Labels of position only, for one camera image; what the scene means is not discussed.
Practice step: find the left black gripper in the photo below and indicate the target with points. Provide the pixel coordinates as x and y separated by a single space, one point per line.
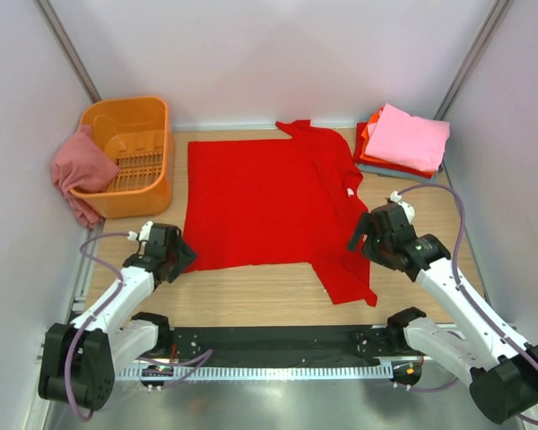
175 253

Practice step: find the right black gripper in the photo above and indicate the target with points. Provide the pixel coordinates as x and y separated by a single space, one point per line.
372 234

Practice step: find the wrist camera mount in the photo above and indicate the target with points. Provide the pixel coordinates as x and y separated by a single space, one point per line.
409 211
142 235

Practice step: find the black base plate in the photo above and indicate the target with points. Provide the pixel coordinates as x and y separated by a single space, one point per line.
291 346

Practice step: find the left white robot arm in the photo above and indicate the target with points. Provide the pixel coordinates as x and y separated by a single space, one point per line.
81 358

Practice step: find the folded red t shirt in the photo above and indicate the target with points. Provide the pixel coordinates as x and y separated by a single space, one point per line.
359 143

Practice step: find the white slotted cable duct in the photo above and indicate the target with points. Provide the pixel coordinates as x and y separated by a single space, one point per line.
139 372

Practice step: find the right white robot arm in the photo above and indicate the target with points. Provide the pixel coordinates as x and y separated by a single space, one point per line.
497 365

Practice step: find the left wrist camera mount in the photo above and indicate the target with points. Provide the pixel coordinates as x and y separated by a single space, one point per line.
142 235

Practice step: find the orange plastic basket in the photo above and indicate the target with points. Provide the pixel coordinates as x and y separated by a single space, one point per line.
134 134

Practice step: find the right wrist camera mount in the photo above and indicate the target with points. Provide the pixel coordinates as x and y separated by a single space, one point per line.
409 211

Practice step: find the dusty pink t shirt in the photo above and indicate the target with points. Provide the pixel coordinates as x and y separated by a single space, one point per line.
81 164

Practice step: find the red t shirt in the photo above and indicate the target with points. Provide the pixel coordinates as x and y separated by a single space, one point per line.
279 201
359 143

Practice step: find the folded pink t shirt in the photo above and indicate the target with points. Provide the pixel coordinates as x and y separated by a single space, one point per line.
394 136

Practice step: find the folded grey t shirt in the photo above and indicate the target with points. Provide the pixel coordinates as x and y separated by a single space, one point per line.
385 172

